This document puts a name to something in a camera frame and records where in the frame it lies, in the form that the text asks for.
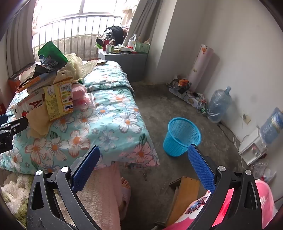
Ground floral quilt bed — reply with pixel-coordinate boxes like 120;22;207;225
0;60;160;175

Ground shaggy green white rug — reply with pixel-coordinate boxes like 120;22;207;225
0;171;37;224

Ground grey right curtain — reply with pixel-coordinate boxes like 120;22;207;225
123;0;176;49

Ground blue orange snack bag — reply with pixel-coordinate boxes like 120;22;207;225
16;71;58;94

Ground orange cardboard carton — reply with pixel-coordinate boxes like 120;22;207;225
8;62;37;93

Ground green snack bag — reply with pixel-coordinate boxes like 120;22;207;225
37;41;68;71

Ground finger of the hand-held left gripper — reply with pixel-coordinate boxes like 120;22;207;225
0;116;29;134

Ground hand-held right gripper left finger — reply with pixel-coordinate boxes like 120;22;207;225
26;145;101;230

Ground grey curtain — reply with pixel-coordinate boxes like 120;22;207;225
123;0;176;49
0;4;37;76

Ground person's foot in slipper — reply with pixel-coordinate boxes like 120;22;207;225
118;177;132;213

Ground cable bundle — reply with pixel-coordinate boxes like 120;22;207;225
195;94;210;116

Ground pink striped packet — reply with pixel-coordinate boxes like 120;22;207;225
72;83;88;107

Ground clear plastic wrapper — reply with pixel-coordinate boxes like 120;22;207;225
80;92;98;111

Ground wooden stool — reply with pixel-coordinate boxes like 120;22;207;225
154;175;201;227

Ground person's pink fleece leg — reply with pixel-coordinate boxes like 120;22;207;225
55;162;124;230

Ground white yogurt bottle red cap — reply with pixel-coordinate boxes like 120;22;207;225
12;90;47;118

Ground white water dispenser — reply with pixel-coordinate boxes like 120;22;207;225
238;128;269;166

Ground white plastic bag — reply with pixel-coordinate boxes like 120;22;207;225
128;34;138;50

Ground crumpled cream paper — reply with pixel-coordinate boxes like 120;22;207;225
56;53;98;84

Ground balloon print board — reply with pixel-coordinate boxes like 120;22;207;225
189;44;214;90

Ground green plastic basket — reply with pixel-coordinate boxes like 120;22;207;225
134;42;151;54

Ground clear plastic bags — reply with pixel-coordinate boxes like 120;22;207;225
252;159;277;185

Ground white flat box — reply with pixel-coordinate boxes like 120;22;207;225
169;86;205;108

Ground metal balcony railing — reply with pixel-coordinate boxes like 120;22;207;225
39;15;123;61

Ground grey nightstand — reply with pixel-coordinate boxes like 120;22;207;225
98;49;148;83

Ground beige paper napkin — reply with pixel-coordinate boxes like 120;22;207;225
27;108;54;137

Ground black clothing heap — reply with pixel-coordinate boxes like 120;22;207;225
104;26;126;48

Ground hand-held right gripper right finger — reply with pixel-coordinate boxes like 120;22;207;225
181;144;263;230

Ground window frame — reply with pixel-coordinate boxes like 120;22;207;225
35;0;133;22

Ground blue label water jug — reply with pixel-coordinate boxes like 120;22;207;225
260;107;283;145

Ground clear water jug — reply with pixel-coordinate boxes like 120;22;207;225
207;86;232;123

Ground yellow snack box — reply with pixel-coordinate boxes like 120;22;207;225
43;79;74;122

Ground cream hanging garment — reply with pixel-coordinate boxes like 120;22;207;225
122;0;138;15

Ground grey left curtain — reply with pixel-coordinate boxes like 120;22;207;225
0;4;37;76

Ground pink printed cloth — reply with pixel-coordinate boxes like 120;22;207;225
165;179;278;230

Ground blue plastic wastebasket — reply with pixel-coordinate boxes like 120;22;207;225
163;118;202;157

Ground beige draped quilt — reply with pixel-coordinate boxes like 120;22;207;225
31;21;40;37

